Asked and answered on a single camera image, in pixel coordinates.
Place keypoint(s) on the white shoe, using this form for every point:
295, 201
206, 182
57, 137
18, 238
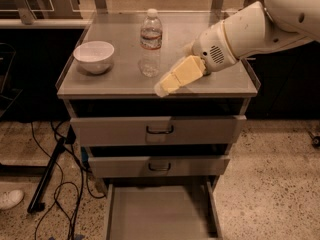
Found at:
10, 199

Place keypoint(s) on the black caster wheel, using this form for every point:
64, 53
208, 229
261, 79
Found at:
315, 140

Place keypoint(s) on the clear plastic water bottle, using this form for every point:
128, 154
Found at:
151, 42

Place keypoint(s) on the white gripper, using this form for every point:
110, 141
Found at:
209, 49

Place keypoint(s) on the grey bottom drawer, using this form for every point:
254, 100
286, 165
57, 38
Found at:
167, 212

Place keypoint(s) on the grey drawer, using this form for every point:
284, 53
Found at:
167, 212
140, 131
157, 166

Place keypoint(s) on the white ceramic bowl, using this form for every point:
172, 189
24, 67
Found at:
95, 57

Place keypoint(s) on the grey middle drawer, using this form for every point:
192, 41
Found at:
157, 166

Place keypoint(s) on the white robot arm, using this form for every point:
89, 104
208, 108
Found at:
261, 28

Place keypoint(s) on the grey top drawer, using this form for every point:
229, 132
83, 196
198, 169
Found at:
140, 131

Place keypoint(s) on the black floor bar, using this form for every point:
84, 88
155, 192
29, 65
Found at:
35, 204

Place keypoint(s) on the grey drawer cabinet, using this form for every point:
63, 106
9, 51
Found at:
125, 92

